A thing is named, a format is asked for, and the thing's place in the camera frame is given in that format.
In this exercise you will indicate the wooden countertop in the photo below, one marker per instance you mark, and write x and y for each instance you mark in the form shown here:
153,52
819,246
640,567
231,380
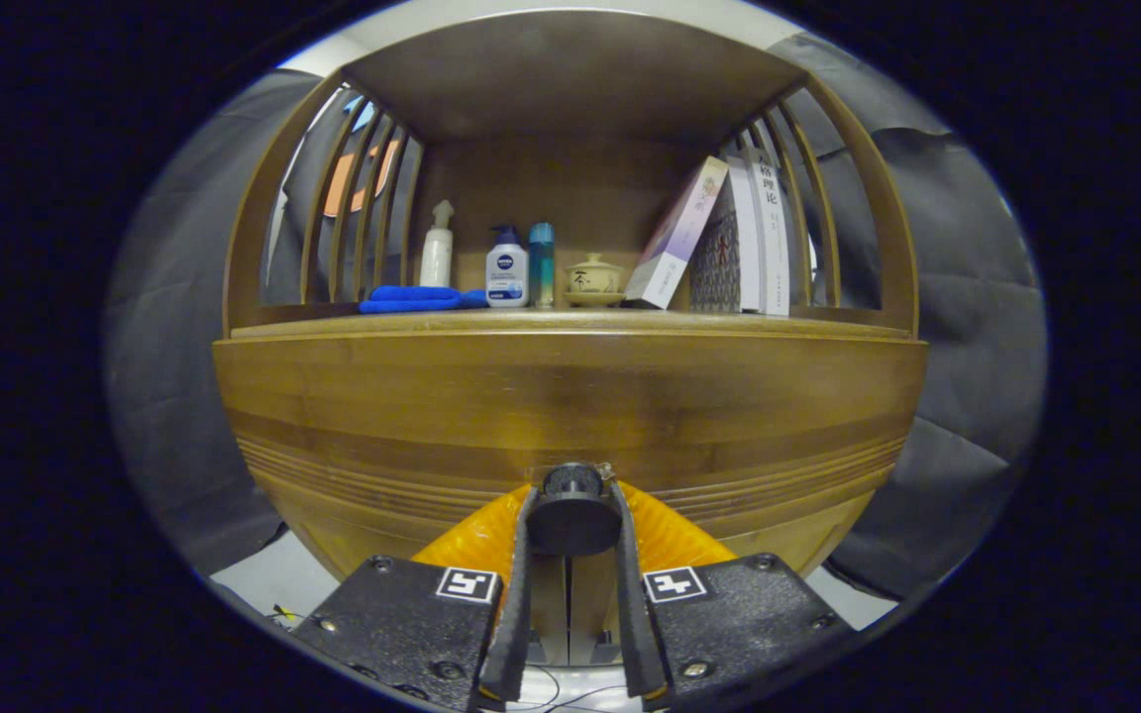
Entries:
580,322

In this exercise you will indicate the blue folded cloth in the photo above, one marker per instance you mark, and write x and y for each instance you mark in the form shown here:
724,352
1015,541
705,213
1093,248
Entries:
412,298

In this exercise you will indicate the plain white book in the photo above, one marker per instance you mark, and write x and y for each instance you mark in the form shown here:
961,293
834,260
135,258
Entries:
751,248

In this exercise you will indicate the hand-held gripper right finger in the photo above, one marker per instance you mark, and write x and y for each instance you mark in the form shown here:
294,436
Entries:
630,614

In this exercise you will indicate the beige lidded teacup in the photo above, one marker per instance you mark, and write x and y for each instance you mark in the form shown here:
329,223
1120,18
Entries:
593,277

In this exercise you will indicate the wooden cabinet door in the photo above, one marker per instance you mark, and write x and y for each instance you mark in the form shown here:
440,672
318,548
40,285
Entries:
551,604
592,604

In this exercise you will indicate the white pump bottle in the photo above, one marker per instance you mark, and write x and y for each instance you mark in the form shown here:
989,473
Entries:
436,262

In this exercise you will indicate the brown wooden cabinet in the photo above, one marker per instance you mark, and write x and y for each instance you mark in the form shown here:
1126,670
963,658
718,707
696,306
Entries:
570,178

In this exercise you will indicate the dark patterned book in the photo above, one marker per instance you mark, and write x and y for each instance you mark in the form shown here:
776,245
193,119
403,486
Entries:
717,262

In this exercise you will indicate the wooden drawer with black knob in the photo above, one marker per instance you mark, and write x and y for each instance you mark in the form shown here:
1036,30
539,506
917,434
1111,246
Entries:
570,396

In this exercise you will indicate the teal slim bottle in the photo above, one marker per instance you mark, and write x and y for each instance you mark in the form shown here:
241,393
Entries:
542,262

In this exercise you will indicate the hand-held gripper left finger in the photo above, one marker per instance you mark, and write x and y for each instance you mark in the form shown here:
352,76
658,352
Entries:
518,604

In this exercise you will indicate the white lotion bottle blue cap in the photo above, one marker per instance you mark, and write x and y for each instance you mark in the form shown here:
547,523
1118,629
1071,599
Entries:
506,277

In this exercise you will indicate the purple and white book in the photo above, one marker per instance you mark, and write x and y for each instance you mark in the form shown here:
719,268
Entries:
674,238

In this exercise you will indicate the white book black lettering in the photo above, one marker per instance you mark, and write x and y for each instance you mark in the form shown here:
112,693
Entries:
775,248

